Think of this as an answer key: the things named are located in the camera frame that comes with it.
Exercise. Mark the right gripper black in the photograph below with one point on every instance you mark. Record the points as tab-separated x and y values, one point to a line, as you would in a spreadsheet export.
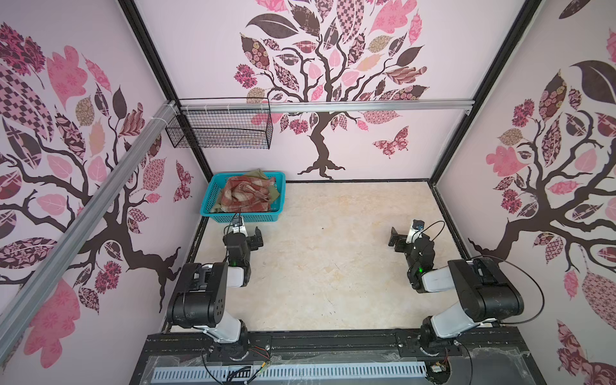
401	239

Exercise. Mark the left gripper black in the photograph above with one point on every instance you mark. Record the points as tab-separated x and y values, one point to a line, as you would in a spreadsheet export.
253	240

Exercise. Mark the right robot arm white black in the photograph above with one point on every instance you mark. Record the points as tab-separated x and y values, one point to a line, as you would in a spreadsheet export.
484	293

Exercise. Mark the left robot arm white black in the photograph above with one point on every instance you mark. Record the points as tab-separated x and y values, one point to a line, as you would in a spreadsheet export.
199	297

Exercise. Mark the olive green skirt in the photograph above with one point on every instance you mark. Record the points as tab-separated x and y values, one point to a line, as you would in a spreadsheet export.
262	199

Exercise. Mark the teal plastic basket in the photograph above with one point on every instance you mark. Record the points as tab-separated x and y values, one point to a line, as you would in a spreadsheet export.
256	196

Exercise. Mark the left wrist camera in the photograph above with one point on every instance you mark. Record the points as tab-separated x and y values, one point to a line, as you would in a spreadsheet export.
237	226

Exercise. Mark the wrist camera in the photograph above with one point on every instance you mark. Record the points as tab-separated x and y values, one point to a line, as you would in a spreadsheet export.
417	228
237	226

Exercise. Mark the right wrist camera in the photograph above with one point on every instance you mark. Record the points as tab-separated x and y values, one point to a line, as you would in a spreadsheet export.
417	228

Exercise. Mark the black wire basket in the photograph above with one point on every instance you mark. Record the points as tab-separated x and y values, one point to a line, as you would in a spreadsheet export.
222	123

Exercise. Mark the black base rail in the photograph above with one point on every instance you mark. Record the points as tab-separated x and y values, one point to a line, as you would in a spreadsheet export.
492	355

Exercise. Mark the white slotted cable duct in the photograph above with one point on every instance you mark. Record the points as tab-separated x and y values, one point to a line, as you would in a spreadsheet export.
291	373

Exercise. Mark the aluminium rail back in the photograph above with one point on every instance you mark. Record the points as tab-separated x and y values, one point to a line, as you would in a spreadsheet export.
362	106

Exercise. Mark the aluminium rail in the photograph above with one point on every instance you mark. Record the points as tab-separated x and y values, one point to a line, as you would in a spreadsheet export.
17	316
362	106

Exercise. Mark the aluminium rail left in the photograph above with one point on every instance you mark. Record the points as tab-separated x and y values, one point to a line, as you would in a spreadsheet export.
17	316

